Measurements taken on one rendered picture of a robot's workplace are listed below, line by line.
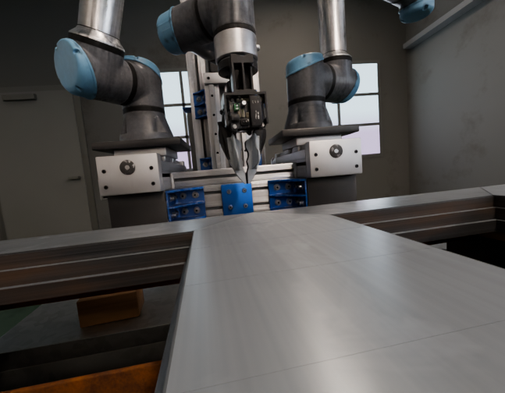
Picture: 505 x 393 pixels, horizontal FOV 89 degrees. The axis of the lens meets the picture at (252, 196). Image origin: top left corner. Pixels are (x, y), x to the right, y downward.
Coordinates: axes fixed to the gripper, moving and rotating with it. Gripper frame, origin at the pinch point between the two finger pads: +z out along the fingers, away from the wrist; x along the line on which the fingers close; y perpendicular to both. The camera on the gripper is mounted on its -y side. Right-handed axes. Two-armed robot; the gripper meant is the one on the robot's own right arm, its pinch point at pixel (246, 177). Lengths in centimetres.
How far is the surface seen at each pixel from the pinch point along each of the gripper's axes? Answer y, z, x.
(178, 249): 18.5, 7.4, -11.8
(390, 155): -283, -5, 258
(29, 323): -4.6, 24.0, -43.5
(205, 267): 30.9, 5.6, -8.5
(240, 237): 23.7, 5.6, -4.9
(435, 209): 17.9, 6.8, 24.4
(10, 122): -314, -84, -228
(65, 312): -6.9, 24.0, -38.2
